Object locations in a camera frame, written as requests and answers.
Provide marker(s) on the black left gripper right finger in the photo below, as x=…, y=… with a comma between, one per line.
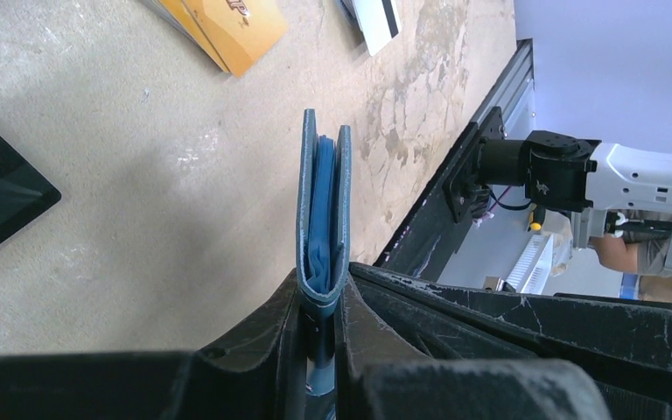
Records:
x=625, y=346

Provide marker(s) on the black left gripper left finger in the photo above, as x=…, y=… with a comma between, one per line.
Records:
x=256, y=370

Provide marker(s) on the blue leather card holder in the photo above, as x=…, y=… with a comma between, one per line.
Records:
x=322, y=254

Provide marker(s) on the orange credit card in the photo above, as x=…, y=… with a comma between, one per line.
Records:
x=233, y=34

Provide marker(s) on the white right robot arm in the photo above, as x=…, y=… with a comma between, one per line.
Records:
x=605, y=188

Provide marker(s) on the aluminium side rail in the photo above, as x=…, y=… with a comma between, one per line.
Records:
x=515, y=93

